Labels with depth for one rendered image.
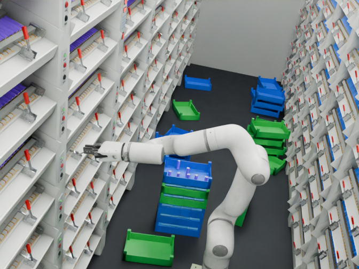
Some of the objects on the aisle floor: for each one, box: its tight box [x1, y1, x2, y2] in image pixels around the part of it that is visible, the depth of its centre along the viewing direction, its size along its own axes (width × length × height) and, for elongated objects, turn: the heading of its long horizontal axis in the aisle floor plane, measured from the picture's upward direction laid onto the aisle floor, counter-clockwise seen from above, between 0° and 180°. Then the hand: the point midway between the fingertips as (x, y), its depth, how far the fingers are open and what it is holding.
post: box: [0, 0, 71, 269], centre depth 180 cm, size 20×9×181 cm, turn 65°
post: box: [93, 0, 123, 256], centre depth 241 cm, size 20×9×181 cm, turn 65°
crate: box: [154, 207, 201, 238], centre depth 313 cm, size 30×20×8 cm
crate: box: [235, 202, 250, 227], centre depth 332 cm, size 8×30×20 cm, turn 146°
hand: (88, 149), depth 193 cm, fingers closed, pressing on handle
